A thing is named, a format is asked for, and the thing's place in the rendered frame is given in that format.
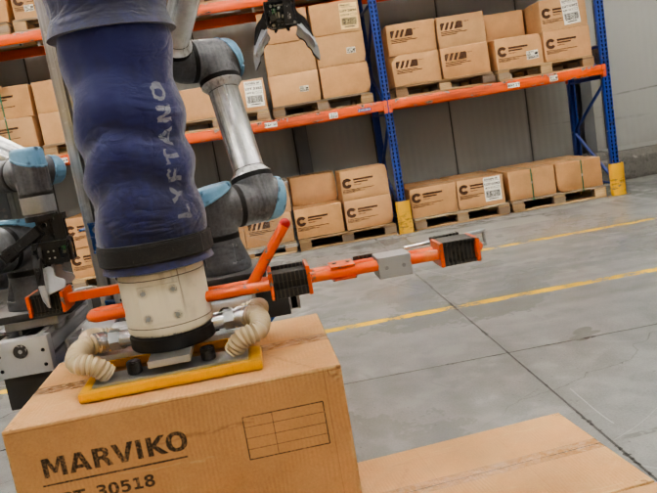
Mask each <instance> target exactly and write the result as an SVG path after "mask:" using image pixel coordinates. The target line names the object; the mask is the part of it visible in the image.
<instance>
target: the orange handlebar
mask: <svg viewBox="0 0 657 493"><path fill-rule="evenodd" d="M407 251H408V252H409V253H410V254H411V262H412V265H413V264H418V263H422V262H428V261H433V260H439V252H438V250H437V249H433V247H432V246H429V247H424V248H418V249H413V250H407ZM378 267H379V266H378V264H377V262H376V260H373V257H370V258H364V259H359V260H353V261H352V259H351V258H349V259H344V260H338V261H333V262H328V265H327V266H321V267H316V268H310V274H311V280H312V283H316V282H321V281H326V280H333V281H334V282H337V281H342V280H348V279H353V278H357V275H359V274H364V273H370V272H374V271H378ZM247 281H248V280H245V281H239V282H234V283H229V284H224V285H218V286H213V287H208V291H207V292H206V293H205V299H206V301H207V302H209V301H215V300H220V299H226V298H231V297H237V296H242V295H248V294H253V293H258V292H263V291H270V285H269V279H268V276H267V277H262V278H261V280H260V282H255V283H250V284H247ZM227 287H228V288H227ZM221 288H223V289H221ZM216 289H217V290H216ZM118 293H120V291H119V286H118V284H115V285H109V286H104V287H98V288H92V289H88V290H82V291H72V292H69V293H68V294H67V299H68V302H74V301H80V300H85V299H91V298H96V297H102V296H107V295H113V294H118ZM124 317H125V311H124V308H123V305H122V302H121V303H116V304H111V305H106V306H101V307H97V308H94V309H91V310H90V311H89V312H88V313H87V315H86V318H87V320H88V321H89V322H93V323H97V322H103V321H108V320H113V319H119V318H124Z"/></svg>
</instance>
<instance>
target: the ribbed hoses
mask: <svg viewBox="0 0 657 493"><path fill-rule="evenodd" d="M243 305H248V306H246V307H245V308H244V310H243V313H242V314H241V313H240V315H242V318H243V322H241V323H242V324H243V325H244V327H243V326H241V328H240V329H239V330H235V333H234V334H233V335H231V338H229V339H228V342H227V343H226V345H225V347H224V348H225V350H226V351H227V352H228V353H229V354H230V355H232V356H233V357H236V356H241V355H243V354H244V353H245V351H246V350H247V349H248V347H249V346H250V345H251V344H252V343H254V344H255V342H256V341H260V340H261V338H265V337H266V335H267V334H268V332H270V328H271V318H270V315H269V313H268V311H269V304H268V302H267V301H266V300H265V299H264V298H261V297H256V298H253V299H251V300H250V301H247V302H246V303H242V304H241V306H243ZM110 330H115V329H113V328H109V329H108V328H107V327H105V328H104V329H103V328H92V329H88V330H86V331H84V332H83V333H81V335H80V336H79V338H78V340H77V341H75V342H74V343H73V344H72V345H71V346H70V348H69V349H68V350H67V352H66V357H65V364H66V368H67V369H68V370H69V372H70V373H72V374H76V375H78V376H81V375H82V376H84V377H85V376H86V375H87V376H88V377H89V376H90V377H91V376H92V378H95V380H96V381H97V380H99V382H102V381H108V380H109V379H110V378H111V376H112V375H113V373H114V371H115V369H116V366H114V365H113V364H111V363H110V362H109V361H108V362H107V361H106V359H102V358H101V357H100V356H94V354H95V355H96V354H97V353H98V352H100V354H101V353H102V350H103V347H102V348H100V346H99V343H98V341H97V339H96V338H95V337H94V336H92V334H94V333H99V332H107V333H108V332H109V331H110Z"/></svg>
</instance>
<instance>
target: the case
mask: <svg viewBox="0 0 657 493"><path fill-rule="evenodd" d="M256 345H260V346H261V349H262V358H263V368H262V369H261V370H255V371H250V372H245V373H240V374H235V375H230V376H225V377H220V378H215V379H210V380H205V381H195V382H190V383H185V384H180V385H175V386H169V387H165V388H160V389H155V390H150V391H145V392H139V393H134V394H129V395H124V396H119V397H114V398H109V399H104V400H99V401H94V402H89V403H84V404H80V403H79V400H78V394H79V392H80V391H81V389H82V388H83V386H84V385H85V383H86V382H87V381H88V380H89V379H90V378H92V376H91V377H90V376H89V377H88V376H87V375H86V376H85V377H84V376H82V375H81V376H78V375H76V374H72V373H70V372H69V370H68V369H67V368H66V364H65V362H63V363H60V364H59V365H58V366H57V368H56V369H55V370H54V371H53V372H52V374H51V375H50V376H49V377H48V378H47V379H46V380H45V381H44V382H43V383H42V385H41V386H40V387H39V388H38V389H37V391H36V392H35V393H34V394H33V395H32V396H31V398H30V399H29V400H28V401H27V402H26V404H25V405H24V406H23V407H22V409H21V410H20V411H19V412H18V413H17V415H16V416H15V417H14V418H13V419H12V421H11V422H10V423H9V424H8V425H7V426H6V428H5V429H4V430H3V431H2V437H3V441H4V444H5V448H6V452H7V456H8V460H9V464H10V468H11V472H12V476H13V480H14V483H15V487H16V491H17V493H363V491H362V485H361V480H360V475H359V469H358V463H357V457H356V451H355V445H354V440H353V434H352V428H351V423H350V417H349V411H348V405H347V400H346V394H345V388H344V382H343V376H342V371H341V366H340V363H339V361H338V359H337V357H336V355H335V352H334V350H333V348H332V346H331V344H330V341H329V338H328V336H327V334H326V331H325V329H324V327H323V325H322V323H321V320H320V318H319V316H318V314H311V315H305V316H300V317H295V318H290V319H285V320H280V321H275V322H271V328H270V332H268V334H267V335H266V337H265V338H261V340H260V341H256V342H255V344H254V343H252V344H251V345H250V346H249V347H251V346H256Z"/></svg>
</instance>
